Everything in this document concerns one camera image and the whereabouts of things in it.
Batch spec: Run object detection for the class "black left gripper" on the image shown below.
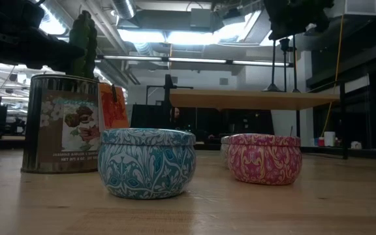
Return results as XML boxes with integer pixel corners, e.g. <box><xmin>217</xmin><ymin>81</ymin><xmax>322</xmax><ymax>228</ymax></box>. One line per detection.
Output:
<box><xmin>0</xmin><ymin>0</ymin><xmax>85</xmax><ymax>71</ymax></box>

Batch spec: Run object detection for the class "black candlestick holder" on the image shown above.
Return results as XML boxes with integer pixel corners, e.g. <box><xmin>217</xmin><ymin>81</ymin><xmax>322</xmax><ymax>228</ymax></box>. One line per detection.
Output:
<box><xmin>262</xmin><ymin>39</ymin><xmax>283</xmax><ymax>93</ymax></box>
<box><xmin>279</xmin><ymin>37</ymin><xmax>290</xmax><ymax>93</ymax></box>
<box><xmin>290</xmin><ymin>34</ymin><xmax>302</xmax><ymax>93</ymax></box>

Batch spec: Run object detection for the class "pink patterned round tin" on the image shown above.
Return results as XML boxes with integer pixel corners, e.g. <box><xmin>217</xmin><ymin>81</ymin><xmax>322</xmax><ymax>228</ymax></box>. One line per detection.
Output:
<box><xmin>227</xmin><ymin>133</ymin><xmax>303</xmax><ymax>186</ymax></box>

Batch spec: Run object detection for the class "blue patterned round tin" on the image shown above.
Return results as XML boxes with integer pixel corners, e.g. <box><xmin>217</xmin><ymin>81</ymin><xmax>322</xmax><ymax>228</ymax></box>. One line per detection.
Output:
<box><xmin>97</xmin><ymin>127</ymin><xmax>197</xmax><ymax>200</ymax></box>

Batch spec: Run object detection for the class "grey patterned round tin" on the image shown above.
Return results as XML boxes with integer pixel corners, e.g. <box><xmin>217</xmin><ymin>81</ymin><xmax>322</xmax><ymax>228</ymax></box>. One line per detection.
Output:
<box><xmin>219</xmin><ymin>135</ymin><xmax>232</xmax><ymax>166</ymax></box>

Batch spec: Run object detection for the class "silver candle tin with tag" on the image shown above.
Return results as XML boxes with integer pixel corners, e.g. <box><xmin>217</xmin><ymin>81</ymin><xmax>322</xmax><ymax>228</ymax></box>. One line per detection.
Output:
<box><xmin>20</xmin><ymin>74</ymin><xmax>130</xmax><ymax>174</ymax></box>

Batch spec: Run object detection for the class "green cactus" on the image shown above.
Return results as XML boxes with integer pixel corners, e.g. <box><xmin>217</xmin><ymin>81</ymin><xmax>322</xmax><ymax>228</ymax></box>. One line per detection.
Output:
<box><xmin>69</xmin><ymin>10</ymin><xmax>98</xmax><ymax>79</ymax></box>

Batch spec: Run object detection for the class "wooden shelf with black legs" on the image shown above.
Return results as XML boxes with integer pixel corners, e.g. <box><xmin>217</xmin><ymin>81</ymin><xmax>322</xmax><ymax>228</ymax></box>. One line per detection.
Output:
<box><xmin>164</xmin><ymin>74</ymin><xmax>349</xmax><ymax>160</ymax></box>

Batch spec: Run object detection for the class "grey ceiling box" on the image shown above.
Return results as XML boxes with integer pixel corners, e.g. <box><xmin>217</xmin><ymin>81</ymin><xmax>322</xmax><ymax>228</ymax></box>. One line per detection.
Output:
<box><xmin>189</xmin><ymin>8</ymin><xmax>213</xmax><ymax>29</ymax></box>

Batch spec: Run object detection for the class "long ceiling light strip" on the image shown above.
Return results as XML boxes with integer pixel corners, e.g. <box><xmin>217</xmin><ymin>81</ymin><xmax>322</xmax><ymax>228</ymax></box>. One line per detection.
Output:
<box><xmin>98</xmin><ymin>54</ymin><xmax>290</xmax><ymax>68</ymax></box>

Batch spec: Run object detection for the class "white roll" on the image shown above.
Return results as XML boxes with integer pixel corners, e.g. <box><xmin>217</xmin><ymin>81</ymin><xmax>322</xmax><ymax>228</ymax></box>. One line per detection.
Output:
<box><xmin>324</xmin><ymin>131</ymin><xmax>336</xmax><ymax>147</ymax></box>

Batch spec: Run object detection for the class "person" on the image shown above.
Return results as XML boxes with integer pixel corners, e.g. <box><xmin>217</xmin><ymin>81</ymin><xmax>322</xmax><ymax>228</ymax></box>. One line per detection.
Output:
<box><xmin>172</xmin><ymin>106</ymin><xmax>181</xmax><ymax>128</ymax></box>

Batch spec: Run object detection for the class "yellow cable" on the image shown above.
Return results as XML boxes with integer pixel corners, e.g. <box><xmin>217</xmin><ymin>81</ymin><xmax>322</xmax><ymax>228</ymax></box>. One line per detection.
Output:
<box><xmin>320</xmin><ymin>14</ymin><xmax>345</xmax><ymax>138</ymax></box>

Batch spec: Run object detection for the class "silver ceiling duct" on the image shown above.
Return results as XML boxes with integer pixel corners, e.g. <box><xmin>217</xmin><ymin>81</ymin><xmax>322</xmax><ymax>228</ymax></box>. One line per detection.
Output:
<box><xmin>111</xmin><ymin>0</ymin><xmax>136</xmax><ymax>20</ymax></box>

